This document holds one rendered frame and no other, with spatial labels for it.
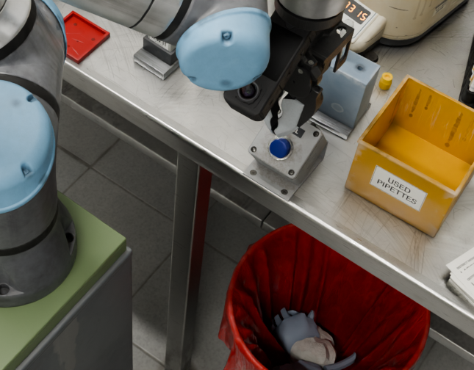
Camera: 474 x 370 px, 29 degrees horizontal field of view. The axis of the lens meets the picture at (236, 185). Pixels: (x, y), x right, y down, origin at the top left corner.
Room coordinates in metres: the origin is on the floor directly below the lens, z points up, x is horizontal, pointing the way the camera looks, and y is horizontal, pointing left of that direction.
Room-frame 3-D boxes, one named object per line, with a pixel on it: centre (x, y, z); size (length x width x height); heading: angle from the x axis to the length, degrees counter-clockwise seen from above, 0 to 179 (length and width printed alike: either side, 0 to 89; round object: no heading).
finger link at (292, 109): (0.69, -0.06, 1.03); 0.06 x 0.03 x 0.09; 151
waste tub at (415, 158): (0.72, -0.22, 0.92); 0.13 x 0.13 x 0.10; 64
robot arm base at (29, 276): (0.51, 0.24, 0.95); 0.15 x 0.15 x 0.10
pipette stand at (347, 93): (0.82, -0.10, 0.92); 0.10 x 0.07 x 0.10; 65
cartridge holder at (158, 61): (0.87, 0.12, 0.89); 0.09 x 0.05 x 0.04; 150
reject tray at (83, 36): (0.87, 0.25, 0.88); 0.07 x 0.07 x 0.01; 62
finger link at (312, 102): (0.66, -0.05, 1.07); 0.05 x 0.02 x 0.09; 61
